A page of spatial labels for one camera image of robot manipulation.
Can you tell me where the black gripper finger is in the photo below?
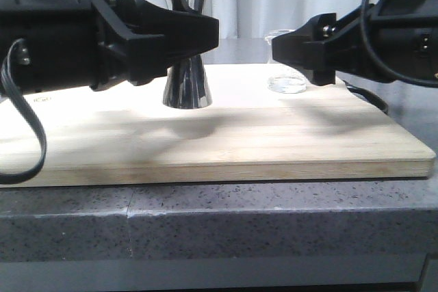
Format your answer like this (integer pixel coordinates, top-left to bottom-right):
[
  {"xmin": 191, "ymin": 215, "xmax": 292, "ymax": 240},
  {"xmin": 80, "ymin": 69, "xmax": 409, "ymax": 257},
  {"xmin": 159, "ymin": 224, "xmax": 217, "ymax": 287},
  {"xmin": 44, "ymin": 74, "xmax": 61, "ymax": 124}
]
[
  {"xmin": 272, "ymin": 13, "xmax": 337, "ymax": 85},
  {"xmin": 99, "ymin": 0, "xmax": 219, "ymax": 86}
]

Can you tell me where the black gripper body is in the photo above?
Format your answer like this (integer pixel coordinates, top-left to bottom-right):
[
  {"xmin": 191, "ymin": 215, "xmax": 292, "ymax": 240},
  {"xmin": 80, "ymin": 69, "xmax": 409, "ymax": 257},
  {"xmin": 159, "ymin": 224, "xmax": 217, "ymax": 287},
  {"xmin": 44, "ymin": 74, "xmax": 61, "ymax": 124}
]
[
  {"xmin": 1, "ymin": 0, "xmax": 133, "ymax": 94},
  {"xmin": 333, "ymin": 0, "xmax": 437, "ymax": 87}
]

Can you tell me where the glass measuring beaker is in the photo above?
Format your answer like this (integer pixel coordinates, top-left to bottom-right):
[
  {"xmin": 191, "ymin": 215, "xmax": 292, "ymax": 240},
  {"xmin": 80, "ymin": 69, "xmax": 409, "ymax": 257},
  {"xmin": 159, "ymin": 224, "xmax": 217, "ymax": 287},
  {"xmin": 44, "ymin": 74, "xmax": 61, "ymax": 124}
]
[{"xmin": 264, "ymin": 29, "xmax": 307, "ymax": 94}]

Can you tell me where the steel double jigger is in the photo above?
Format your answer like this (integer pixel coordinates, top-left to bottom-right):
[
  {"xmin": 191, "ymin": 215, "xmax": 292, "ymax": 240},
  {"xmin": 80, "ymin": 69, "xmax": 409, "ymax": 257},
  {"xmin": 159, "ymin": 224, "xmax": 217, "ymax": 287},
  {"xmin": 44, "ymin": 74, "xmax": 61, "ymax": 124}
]
[{"xmin": 163, "ymin": 0, "xmax": 212, "ymax": 109}]

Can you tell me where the wooden cutting board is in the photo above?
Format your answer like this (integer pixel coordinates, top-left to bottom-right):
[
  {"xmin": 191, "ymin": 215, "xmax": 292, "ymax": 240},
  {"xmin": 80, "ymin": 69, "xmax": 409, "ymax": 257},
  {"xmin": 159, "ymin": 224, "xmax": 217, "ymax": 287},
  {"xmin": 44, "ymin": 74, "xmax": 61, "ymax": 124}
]
[{"xmin": 0, "ymin": 62, "xmax": 437, "ymax": 189}]

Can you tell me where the black flat ribbon cable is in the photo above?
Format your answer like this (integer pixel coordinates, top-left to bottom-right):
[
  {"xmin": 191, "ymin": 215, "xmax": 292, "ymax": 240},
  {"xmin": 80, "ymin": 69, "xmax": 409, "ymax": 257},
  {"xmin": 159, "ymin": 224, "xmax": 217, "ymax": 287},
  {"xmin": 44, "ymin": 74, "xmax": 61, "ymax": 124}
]
[{"xmin": 0, "ymin": 38, "xmax": 47, "ymax": 185}]

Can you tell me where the black board strap handle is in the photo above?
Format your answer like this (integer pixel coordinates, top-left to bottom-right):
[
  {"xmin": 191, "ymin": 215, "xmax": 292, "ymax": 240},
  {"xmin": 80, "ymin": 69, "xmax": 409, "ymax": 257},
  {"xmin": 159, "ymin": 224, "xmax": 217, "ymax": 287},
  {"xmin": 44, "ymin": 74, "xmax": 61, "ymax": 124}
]
[{"xmin": 343, "ymin": 80, "xmax": 389, "ymax": 114}]

